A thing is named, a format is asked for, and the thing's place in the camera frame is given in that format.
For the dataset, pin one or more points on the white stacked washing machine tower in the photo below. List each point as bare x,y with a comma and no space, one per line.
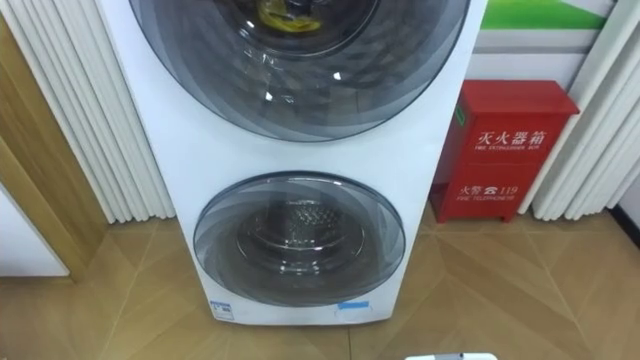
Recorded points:
175,165

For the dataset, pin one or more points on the yellow item inside drum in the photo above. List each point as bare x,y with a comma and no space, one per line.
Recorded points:
287,17

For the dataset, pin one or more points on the red fire extinguisher box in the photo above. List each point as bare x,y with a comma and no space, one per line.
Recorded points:
500,150

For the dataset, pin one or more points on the white pleated curtain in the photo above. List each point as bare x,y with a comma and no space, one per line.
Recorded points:
590,145
85,110

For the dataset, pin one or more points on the green and white wall poster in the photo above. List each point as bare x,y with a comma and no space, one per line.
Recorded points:
540,30

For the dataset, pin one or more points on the wooden door frame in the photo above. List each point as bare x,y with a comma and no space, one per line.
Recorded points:
40,165

